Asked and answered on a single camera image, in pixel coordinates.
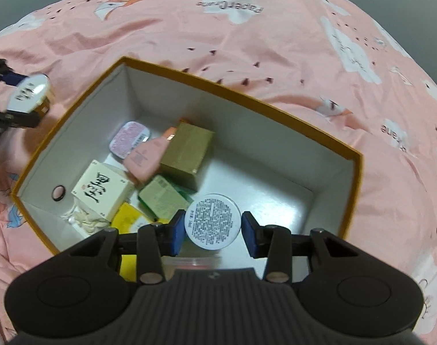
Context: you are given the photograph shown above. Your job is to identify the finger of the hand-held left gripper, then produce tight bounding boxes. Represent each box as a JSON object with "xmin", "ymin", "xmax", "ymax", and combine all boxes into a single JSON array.
[
  {"xmin": 0, "ymin": 57, "xmax": 28, "ymax": 87},
  {"xmin": 0, "ymin": 103, "xmax": 40, "ymax": 130}
]

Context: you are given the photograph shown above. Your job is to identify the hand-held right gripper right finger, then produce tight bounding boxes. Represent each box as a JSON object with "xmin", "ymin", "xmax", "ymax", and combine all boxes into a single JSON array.
[{"xmin": 241, "ymin": 211, "xmax": 361, "ymax": 283}]

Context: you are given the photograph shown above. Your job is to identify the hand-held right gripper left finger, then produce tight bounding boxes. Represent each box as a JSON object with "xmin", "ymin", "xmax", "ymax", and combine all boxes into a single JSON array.
[{"xmin": 71, "ymin": 210, "xmax": 187, "ymax": 284}]

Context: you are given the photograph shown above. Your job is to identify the white and gold round compact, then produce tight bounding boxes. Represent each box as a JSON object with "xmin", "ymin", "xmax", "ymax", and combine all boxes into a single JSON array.
[{"xmin": 6, "ymin": 74, "xmax": 55, "ymax": 116}]

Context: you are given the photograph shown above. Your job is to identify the clear box with pink sponge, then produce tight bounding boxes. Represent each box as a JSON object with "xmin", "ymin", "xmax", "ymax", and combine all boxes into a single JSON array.
[{"xmin": 161, "ymin": 255, "xmax": 225, "ymax": 277}]

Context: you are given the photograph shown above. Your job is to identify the white round jar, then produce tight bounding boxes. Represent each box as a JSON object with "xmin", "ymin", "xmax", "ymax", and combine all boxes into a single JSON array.
[{"xmin": 184, "ymin": 193, "xmax": 241, "ymax": 251}]

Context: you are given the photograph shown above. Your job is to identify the green bottle with label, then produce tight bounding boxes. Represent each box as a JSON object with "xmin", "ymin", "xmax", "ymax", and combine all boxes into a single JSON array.
[{"xmin": 137, "ymin": 175, "xmax": 194, "ymax": 224}]

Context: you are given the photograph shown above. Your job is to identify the yellow tube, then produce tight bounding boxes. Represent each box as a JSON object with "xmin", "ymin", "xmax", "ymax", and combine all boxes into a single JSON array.
[{"xmin": 111, "ymin": 202, "xmax": 158, "ymax": 283}]

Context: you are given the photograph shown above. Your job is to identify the orange cardboard box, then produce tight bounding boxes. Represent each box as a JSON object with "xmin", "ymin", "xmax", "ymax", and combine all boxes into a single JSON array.
[{"xmin": 11, "ymin": 56, "xmax": 365, "ymax": 256}]

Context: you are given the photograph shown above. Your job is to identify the gold cardboard box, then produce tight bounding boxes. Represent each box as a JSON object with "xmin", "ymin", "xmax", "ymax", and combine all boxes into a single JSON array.
[{"xmin": 160, "ymin": 122, "xmax": 215, "ymax": 192}]

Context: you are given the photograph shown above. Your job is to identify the pink bottle with orange cap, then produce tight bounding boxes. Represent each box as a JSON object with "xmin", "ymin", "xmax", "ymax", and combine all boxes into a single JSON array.
[{"xmin": 123, "ymin": 126, "xmax": 180, "ymax": 182}]

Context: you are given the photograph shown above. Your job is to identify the white box with black print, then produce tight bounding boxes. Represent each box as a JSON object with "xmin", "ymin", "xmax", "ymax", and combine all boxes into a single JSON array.
[{"xmin": 71, "ymin": 160, "xmax": 135, "ymax": 222}]

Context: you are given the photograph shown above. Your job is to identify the pink flat tin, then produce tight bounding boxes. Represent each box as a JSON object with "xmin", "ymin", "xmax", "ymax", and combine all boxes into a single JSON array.
[{"xmin": 109, "ymin": 121, "xmax": 152, "ymax": 161}]

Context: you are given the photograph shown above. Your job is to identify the pink printed blanket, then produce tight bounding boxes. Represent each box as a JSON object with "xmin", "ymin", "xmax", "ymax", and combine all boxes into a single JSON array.
[{"xmin": 0, "ymin": 0, "xmax": 437, "ymax": 345}]

